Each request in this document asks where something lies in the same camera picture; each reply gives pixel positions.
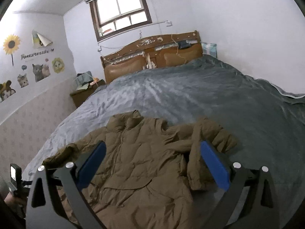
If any green bag on nightstand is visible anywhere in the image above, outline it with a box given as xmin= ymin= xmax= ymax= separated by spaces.
xmin=75 ymin=71 xmax=93 ymax=86

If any two cats wall sticker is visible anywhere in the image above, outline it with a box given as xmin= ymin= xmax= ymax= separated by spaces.
xmin=32 ymin=64 xmax=51 ymax=82

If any lettering wall sticker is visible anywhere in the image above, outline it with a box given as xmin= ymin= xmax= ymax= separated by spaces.
xmin=21 ymin=48 xmax=54 ymax=60

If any sunflower wall sticker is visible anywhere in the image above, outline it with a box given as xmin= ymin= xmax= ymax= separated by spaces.
xmin=3 ymin=35 xmax=21 ymax=66

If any green flower cat sticker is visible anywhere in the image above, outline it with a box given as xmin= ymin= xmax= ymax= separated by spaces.
xmin=52 ymin=57 xmax=65 ymax=73

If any brown wooden nightstand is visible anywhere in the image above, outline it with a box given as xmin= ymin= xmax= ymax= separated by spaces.
xmin=70 ymin=80 xmax=106 ymax=108

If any brown puffer jacket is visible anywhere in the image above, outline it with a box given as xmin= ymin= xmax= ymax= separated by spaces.
xmin=43 ymin=111 xmax=237 ymax=228

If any grey-green bed blanket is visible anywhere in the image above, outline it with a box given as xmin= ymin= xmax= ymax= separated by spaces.
xmin=23 ymin=55 xmax=304 ymax=226

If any dark device on headboard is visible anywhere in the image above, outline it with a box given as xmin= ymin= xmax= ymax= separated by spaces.
xmin=177 ymin=40 xmax=191 ymax=50

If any striped pillow by wall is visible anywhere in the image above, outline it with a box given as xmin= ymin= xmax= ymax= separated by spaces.
xmin=201 ymin=42 xmax=218 ymax=58

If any wooden framed window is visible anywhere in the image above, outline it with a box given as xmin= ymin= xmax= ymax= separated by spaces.
xmin=87 ymin=0 xmax=152 ymax=41

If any peeling wall poster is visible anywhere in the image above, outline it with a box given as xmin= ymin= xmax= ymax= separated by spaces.
xmin=32 ymin=31 xmax=53 ymax=49

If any brown wooden headboard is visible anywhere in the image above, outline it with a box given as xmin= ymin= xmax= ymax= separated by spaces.
xmin=101 ymin=31 xmax=203 ymax=84

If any dog wall sticker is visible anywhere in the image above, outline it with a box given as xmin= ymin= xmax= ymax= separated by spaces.
xmin=0 ymin=80 xmax=16 ymax=102

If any small kitten wall sticker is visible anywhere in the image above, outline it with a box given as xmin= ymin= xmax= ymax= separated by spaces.
xmin=17 ymin=74 xmax=29 ymax=88

